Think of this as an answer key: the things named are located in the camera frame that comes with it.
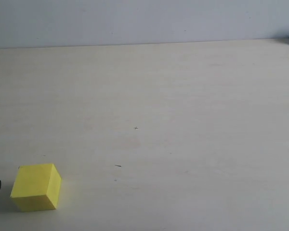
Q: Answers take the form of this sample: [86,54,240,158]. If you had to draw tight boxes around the yellow foam cube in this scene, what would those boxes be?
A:
[10,163,62,212]

